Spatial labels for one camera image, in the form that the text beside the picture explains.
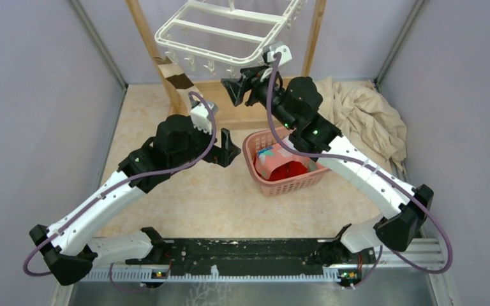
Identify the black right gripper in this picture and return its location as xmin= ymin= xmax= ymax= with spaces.
xmin=220 ymin=65 xmax=296 ymax=131

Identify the pink sock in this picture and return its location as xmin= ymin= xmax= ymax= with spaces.
xmin=253 ymin=143 xmax=309 ymax=181

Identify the pink plastic laundry basket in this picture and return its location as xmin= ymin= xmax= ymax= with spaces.
xmin=242 ymin=129 xmax=329 ymax=196

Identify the red snowman face sock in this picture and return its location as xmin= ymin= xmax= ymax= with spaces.
xmin=267 ymin=161 xmax=308 ymax=182

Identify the beige brown sock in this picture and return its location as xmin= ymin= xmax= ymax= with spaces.
xmin=152 ymin=57 xmax=198 ymax=115

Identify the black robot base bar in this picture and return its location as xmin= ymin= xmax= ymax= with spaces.
xmin=83 ymin=238 xmax=378 ymax=288

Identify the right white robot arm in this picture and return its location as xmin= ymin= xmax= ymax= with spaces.
xmin=221 ymin=66 xmax=434 ymax=263

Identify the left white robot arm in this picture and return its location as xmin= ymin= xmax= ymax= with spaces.
xmin=29 ymin=115 xmax=241 ymax=286

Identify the white plastic clip hanger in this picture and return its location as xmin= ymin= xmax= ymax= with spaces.
xmin=154 ymin=1 xmax=305 ymax=77

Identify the beige crumpled cloth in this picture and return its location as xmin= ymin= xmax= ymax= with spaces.
xmin=314 ymin=77 xmax=408 ymax=172

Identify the wooden drying rack frame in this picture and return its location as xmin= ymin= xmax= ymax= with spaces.
xmin=125 ymin=0 xmax=327 ymax=129

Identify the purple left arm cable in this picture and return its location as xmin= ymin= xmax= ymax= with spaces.
xmin=22 ymin=91 xmax=218 ymax=295

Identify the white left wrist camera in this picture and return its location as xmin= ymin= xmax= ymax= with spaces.
xmin=189 ymin=100 xmax=213 ymax=135

